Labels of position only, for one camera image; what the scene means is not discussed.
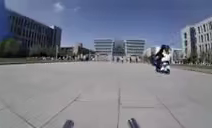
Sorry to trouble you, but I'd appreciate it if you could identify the pale grid-window building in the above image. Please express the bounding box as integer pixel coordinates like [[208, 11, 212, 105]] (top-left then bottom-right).
[[180, 13, 212, 64]]

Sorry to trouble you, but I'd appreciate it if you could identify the robot's own part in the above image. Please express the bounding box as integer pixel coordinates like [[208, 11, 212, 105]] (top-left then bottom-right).
[[127, 117, 141, 128], [62, 119, 75, 128]]

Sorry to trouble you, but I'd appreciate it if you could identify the low brown building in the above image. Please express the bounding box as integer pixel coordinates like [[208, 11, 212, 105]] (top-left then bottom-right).
[[59, 42, 96, 61]]

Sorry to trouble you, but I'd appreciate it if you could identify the dark glass building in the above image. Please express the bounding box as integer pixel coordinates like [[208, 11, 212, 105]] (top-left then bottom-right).
[[0, 0, 63, 58]]

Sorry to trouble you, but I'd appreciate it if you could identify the group of people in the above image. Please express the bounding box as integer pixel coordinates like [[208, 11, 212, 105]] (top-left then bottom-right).
[[112, 55, 142, 64]]

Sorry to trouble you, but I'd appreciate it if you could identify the white striped building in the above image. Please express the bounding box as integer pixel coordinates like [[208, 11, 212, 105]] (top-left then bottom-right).
[[93, 38, 147, 62]]

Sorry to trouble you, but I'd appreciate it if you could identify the row of trees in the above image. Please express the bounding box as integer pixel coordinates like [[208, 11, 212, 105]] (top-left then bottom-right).
[[184, 49, 212, 66], [0, 38, 58, 59]]

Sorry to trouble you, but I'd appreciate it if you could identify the grey paved plaza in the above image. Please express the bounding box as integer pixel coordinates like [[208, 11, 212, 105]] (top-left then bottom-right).
[[0, 60, 212, 128]]

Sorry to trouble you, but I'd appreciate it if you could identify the pole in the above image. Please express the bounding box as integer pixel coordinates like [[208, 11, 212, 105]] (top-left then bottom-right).
[[54, 44, 59, 61]]

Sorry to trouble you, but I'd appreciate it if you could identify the person on scooter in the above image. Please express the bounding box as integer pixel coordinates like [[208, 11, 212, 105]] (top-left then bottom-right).
[[151, 44, 172, 75]]

